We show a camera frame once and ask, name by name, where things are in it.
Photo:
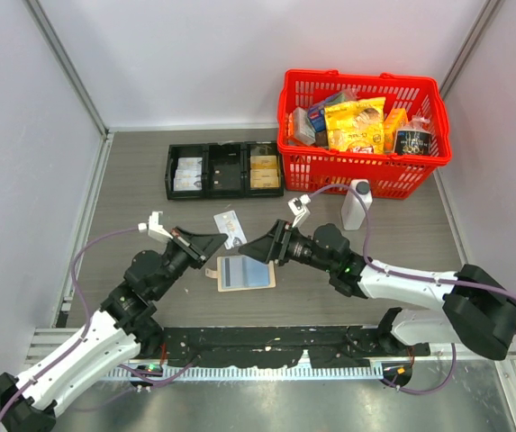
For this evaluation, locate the grey boxed item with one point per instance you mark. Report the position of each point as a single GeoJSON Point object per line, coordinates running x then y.
{"type": "Point", "coordinates": [300, 129]}

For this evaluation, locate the orange snack box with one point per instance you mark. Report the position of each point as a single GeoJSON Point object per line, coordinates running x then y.
{"type": "Point", "coordinates": [395, 119]}

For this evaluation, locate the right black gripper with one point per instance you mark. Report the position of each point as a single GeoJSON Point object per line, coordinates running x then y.
{"type": "Point", "coordinates": [273, 246]}

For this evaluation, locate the red plastic shopping basket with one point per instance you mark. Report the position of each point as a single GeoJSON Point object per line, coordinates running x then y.
{"type": "Point", "coordinates": [308, 168]}

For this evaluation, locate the white plastic bottle black cap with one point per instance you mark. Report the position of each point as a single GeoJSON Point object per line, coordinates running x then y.
{"type": "Point", "coordinates": [358, 198]}

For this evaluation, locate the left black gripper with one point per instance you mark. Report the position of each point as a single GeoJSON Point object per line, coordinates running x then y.
{"type": "Point", "coordinates": [197, 247]}

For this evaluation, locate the white VIP credit card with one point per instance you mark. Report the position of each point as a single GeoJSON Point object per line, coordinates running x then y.
{"type": "Point", "coordinates": [228, 223]}

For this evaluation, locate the beige leather card holder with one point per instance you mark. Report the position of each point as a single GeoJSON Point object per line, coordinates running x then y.
{"type": "Point", "coordinates": [257, 275]}

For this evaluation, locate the blue snack packet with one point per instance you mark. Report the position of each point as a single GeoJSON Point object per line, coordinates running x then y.
{"type": "Point", "coordinates": [316, 112]}

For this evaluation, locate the white slotted cable duct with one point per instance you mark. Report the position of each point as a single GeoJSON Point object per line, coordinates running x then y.
{"type": "Point", "coordinates": [299, 372]}

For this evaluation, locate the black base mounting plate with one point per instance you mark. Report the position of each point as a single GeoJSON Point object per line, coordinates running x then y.
{"type": "Point", "coordinates": [275, 347]}

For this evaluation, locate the gold cards stack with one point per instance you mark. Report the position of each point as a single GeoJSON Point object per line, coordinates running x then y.
{"type": "Point", "coordinates": [264, 172]}

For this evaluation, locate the yellow snack bag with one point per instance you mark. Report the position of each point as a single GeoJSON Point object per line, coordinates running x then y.
{"type": "Point", "coordinates": [356, 126]}

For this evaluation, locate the grey striped credit card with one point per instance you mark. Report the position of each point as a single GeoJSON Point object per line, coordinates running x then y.
{"type": "Point", "coordinates": [233, 272]}

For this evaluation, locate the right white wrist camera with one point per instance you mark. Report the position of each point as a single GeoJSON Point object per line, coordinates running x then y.
{"type": "Point", "coordinates": [300, 210]}

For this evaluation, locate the black card in tray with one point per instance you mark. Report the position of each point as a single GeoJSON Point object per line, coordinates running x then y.
{"type": "Point", "coordinates": [224, 175]}

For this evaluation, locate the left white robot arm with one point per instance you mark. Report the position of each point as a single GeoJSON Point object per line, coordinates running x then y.
{"type": "Point", "coordinates": [121, 329]}

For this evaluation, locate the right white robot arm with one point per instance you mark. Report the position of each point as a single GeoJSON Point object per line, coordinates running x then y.
{"type": "Point", "coordinates": [467, 307]}

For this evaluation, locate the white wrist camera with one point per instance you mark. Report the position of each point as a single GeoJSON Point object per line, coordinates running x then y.
{"type": "Point", "coordinates": [300, 210]}
{"type": "Point", "coordinates": [155, 227]}

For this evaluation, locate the white cards stack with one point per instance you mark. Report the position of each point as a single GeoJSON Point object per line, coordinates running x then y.
{"type": "Point", "coordinates": [188, 175]}

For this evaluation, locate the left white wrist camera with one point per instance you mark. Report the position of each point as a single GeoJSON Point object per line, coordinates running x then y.
{"type": "Point", "coordinates": [155, 227]}

